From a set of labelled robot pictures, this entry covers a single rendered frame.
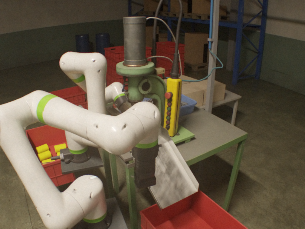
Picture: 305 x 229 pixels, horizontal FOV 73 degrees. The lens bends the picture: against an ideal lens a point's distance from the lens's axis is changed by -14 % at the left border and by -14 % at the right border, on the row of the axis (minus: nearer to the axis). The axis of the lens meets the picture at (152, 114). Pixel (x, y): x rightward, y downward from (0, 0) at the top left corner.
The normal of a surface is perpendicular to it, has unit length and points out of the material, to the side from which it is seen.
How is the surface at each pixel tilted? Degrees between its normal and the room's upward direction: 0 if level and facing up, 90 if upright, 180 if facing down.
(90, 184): 10
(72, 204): 41
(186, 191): 30
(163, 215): 90
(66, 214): 48
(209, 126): 0
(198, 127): 0
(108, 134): 59
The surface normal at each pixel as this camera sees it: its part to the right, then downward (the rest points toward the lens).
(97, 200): 0.84, 0.22
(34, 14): 0.53, 0.37
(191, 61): -0.84, 0.23
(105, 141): -0.55, 0.17
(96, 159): 0.00, -0.90
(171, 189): 0.26, -0.60
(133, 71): 0.00, 0.44
